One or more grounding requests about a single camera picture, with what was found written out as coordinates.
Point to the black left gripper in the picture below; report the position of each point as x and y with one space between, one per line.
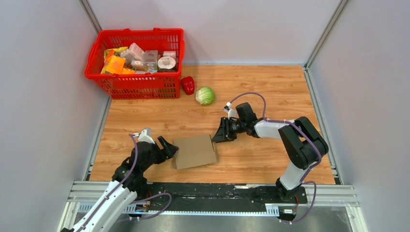
168 151

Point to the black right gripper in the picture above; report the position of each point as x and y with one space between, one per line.
224 134

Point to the brown cardboard box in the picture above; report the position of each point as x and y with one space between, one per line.
194 152

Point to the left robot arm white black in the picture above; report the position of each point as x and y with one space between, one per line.
128 184

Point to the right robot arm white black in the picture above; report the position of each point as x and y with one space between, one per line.
303 143

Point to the beige small box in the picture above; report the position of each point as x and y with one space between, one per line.
150 61

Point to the orange snack box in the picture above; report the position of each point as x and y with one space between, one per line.
113 65

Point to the green cabbage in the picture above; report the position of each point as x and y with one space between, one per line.
205 95

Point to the red bell pepper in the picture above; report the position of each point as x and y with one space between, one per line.
188 85

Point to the red plastic shopping basket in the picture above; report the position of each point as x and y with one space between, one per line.
159 85

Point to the white tape roll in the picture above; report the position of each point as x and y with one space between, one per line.
166 64

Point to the pink white carton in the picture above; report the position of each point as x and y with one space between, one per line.
133 52

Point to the yellow snack packet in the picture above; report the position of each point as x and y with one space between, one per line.
113 51

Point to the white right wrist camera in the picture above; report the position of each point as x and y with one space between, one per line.
231 112

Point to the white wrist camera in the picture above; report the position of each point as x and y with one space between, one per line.
231 112
144 136

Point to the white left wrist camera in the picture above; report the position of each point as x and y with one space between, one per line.
144 136

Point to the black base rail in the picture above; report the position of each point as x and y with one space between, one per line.
249 199

